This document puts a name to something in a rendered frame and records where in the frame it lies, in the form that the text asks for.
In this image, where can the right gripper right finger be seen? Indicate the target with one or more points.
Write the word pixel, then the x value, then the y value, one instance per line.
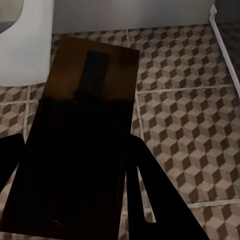
pixel 174 219

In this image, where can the toilet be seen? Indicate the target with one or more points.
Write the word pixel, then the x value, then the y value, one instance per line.
pixel 25 41

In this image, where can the door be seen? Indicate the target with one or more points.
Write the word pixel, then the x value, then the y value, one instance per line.
pixel 226 14

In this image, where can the mousetrap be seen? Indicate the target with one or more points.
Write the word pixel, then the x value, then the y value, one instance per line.
pixel 70 180

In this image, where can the shower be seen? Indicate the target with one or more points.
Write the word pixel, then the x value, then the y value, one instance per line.
pixel 226 55

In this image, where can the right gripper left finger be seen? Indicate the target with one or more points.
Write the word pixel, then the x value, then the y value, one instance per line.
pixel 11 150

